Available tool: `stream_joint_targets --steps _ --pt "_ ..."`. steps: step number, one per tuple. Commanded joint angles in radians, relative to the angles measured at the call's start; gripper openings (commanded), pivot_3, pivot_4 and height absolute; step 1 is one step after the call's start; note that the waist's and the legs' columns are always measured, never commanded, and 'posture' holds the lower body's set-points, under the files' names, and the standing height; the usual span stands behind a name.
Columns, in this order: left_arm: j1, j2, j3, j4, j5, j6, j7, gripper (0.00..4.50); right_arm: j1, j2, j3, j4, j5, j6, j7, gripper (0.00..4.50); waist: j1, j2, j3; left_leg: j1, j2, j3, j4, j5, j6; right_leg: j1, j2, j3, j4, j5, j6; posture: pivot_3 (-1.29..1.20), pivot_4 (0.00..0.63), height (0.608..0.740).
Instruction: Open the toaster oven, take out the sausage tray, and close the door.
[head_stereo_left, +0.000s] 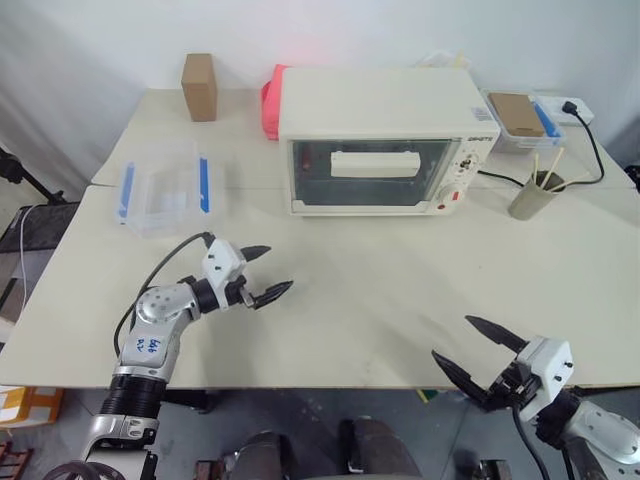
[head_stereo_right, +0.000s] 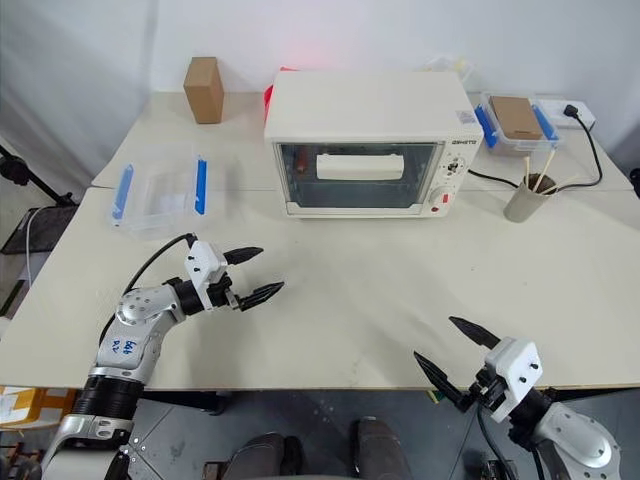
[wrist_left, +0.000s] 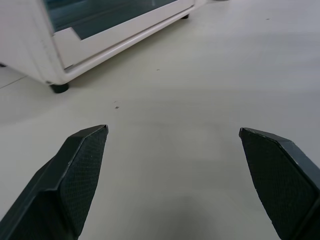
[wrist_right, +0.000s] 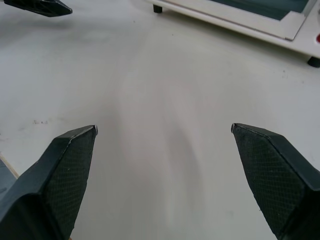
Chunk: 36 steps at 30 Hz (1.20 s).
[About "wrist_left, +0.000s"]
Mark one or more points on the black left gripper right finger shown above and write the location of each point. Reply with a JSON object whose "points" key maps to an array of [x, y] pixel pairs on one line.
{"points": [[280, 185]]}

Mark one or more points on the glass oven door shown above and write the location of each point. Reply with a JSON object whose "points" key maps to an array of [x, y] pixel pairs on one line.
{"points": [[105, 27]]}

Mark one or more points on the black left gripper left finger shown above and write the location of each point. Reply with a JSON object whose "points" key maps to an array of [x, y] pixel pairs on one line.
{"points": [[62, 190]]}

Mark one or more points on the white toaster oven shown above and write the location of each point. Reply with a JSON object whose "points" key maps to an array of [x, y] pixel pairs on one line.
{"points": [[27, 45]]}

